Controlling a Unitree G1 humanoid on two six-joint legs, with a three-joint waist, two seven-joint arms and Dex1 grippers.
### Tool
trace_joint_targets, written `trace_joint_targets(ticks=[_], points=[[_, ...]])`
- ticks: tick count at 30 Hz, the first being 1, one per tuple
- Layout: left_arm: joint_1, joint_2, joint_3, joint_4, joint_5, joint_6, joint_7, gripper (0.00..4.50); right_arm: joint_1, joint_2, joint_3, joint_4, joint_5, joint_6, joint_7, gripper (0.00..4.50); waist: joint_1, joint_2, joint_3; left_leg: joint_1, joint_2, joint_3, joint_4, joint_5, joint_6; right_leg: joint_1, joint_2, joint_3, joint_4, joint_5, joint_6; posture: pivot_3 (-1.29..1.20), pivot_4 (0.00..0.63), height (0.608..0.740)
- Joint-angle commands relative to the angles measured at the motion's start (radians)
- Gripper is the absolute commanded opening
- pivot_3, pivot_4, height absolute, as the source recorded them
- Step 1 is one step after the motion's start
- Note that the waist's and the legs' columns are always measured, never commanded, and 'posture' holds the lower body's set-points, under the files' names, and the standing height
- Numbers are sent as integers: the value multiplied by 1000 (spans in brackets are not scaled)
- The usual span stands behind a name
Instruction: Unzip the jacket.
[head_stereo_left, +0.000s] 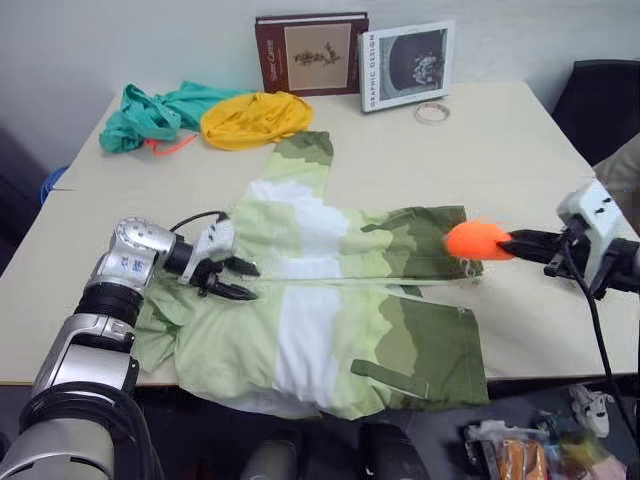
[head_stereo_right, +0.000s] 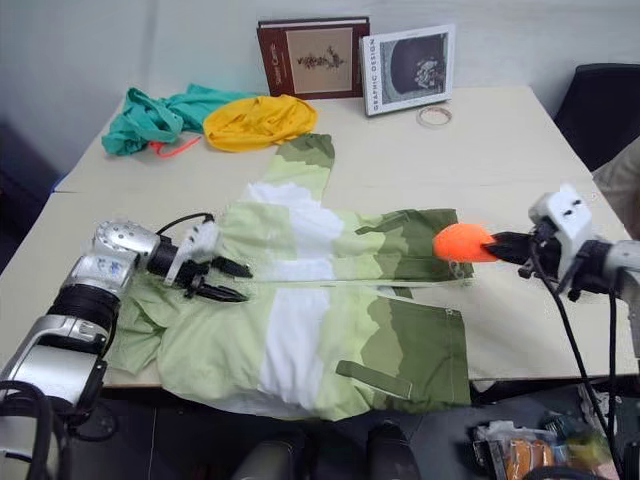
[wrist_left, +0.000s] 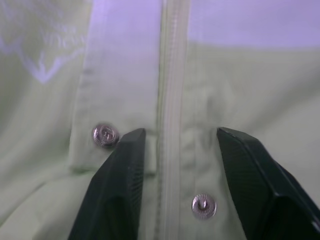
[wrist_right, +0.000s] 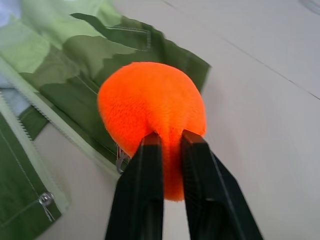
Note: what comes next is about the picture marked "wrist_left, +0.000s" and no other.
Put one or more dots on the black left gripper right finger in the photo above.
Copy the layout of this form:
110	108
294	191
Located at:
257	185

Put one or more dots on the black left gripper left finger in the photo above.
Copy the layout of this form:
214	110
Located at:
117	190

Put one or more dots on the light green and lavender jacket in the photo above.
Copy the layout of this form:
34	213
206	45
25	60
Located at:
225	87

